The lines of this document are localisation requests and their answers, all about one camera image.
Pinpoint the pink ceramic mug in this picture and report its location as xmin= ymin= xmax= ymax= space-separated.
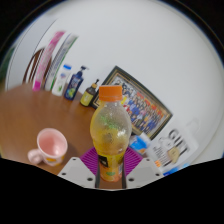
xmin=27 ymin=127 xmax=69 ymax=167

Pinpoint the orange-capped juice bottle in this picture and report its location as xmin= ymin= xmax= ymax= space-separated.
xmin=89 ymin=85 xmax=133 ymax=183

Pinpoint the dark amber pump bottle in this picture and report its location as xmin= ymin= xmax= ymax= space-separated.
xmin=79 ymin=78 xmax=100 ymax=108

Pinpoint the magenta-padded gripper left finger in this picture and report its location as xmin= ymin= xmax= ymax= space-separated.
xmin=57 ymin=146 xmax=101 ymax=189

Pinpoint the dark wooden chair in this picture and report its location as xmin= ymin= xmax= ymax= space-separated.
xmin=22 ymin=47 xmax=46 ymax=84

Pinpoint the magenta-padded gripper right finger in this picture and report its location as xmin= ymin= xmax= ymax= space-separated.
xmin=121 ymin=146 xmax=165 ymax=189

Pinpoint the long green-white wrap box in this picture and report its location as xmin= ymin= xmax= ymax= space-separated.
xmin=44 ymin=33 xmax=80 ymax=93

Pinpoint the white paper gift bag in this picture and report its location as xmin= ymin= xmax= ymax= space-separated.
xmin=145 ymin=119 xmax=200 ymax=174

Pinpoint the blue tissue pack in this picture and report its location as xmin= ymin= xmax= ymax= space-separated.
xmin=129 ymin=132 xmax=153 ymax=156

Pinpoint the framed group photo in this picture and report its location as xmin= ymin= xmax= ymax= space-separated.
xmin=91 ymin=65 xmax=174 ymax=140

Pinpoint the dark blue pump bottle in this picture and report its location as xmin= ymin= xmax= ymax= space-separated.
xmin=63 ymin=65 xmax=89 ymax=101

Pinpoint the white shampoo bottle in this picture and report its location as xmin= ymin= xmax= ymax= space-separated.
xmin=51 ymin=63 xmax=73 ymax=97

